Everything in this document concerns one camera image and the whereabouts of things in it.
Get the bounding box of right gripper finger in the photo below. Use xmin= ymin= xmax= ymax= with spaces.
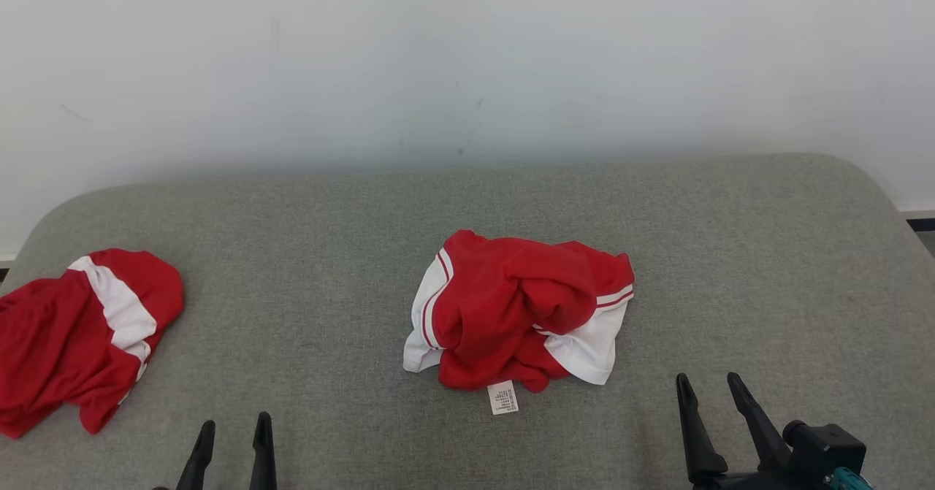
xmin=727 ymin=372 xmax=794 ymax=473
xmin=676 ymin=373 xmax=728 ymax=484

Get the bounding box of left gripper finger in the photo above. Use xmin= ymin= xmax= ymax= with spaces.
xmin=175 ymin=421 xmax=216 ymax=490
xmin=249 ymin=413 xmax=278 ymax=490

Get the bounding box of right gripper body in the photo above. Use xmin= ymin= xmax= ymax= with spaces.
xmin=691 ymin=464 xmax=835 ymax=490

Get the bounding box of red white basketball jersey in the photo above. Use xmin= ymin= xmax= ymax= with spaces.
xmin=403 ymin=229 xmax=635 ymax=416
xmin=0 ymin=248 xmax=185 ymax=440

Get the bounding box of grey fabric sofa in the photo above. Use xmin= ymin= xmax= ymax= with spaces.
xmin=0 ymin=153 xmax=935 ymax=490

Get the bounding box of right teal plug cable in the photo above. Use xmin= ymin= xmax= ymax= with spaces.
xmin=825 ymin=467 xmax=874 ymax=490

